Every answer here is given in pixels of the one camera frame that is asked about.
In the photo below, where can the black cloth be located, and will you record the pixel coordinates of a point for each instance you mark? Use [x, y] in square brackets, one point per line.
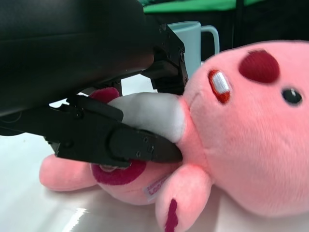
[265, 24]

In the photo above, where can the green cloth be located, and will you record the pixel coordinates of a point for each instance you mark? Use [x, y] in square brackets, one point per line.
[181, 7]

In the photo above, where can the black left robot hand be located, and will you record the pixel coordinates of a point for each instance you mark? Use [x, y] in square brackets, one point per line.
[60, 60]

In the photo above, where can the light blue mug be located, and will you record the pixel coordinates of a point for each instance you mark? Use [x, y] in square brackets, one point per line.
[190, 43]

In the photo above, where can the pink plush doll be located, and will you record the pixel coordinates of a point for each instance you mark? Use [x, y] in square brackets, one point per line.
[241, 145]

